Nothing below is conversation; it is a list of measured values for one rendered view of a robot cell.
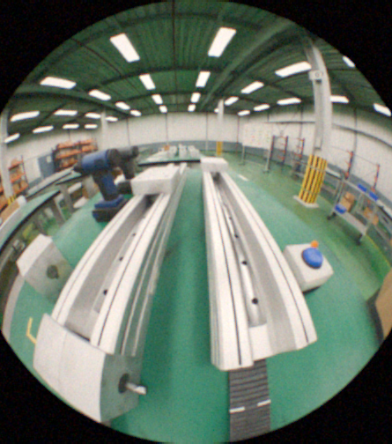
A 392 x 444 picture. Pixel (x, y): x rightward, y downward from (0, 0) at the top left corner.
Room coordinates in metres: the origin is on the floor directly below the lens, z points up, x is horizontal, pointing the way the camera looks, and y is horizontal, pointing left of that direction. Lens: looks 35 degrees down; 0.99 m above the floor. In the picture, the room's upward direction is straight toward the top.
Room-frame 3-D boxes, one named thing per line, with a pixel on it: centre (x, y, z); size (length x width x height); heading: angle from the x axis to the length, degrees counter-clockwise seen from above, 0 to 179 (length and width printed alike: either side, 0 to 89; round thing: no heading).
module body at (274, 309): (0.38, -0.08, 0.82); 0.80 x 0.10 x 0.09; 178
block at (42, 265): (0.06, 0.32, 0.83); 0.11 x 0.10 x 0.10; 82
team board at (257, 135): (5.40, -2.50, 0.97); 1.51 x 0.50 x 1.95; 26
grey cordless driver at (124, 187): (0.55, 0.35, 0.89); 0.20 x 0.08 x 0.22; 96
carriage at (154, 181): (0.38, 0.11, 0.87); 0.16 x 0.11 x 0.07; 178
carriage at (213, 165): (0.63, -0.09, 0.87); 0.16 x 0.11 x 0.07; 178
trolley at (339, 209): (1.16, -3.00, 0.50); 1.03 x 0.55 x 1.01; 18
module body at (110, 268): (0.38, 0.11, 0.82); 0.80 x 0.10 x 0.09; 178
